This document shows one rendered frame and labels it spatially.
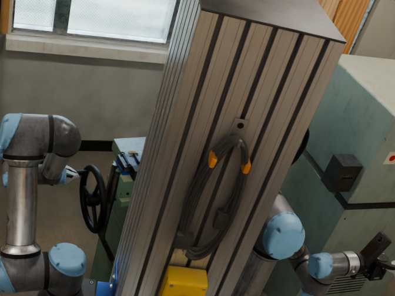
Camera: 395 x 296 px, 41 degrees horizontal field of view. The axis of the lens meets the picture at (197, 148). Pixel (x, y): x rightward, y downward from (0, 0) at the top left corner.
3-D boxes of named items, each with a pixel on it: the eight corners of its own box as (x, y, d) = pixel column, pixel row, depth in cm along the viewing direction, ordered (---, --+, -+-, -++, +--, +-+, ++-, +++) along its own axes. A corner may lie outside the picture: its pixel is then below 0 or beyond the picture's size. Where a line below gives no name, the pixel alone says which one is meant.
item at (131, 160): (115, 161, 220) (117, 151, 217) (139, 160, 225) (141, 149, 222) (126, 181, 211) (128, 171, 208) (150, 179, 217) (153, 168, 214)
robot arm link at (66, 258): (85, 295, 167) (91, 266, 160) (42, 299, 162) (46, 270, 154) (79, 266, 176) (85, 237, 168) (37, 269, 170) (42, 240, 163)
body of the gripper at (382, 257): (370, 264, 178) (341, 266, 173) (379, 244, 174) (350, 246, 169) (384, 280, 172) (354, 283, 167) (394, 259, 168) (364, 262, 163)
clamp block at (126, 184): (108, 176, 225) (111, 160, 220) (137, 173, 232) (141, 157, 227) (120, 199, 215) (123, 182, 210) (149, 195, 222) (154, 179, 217)
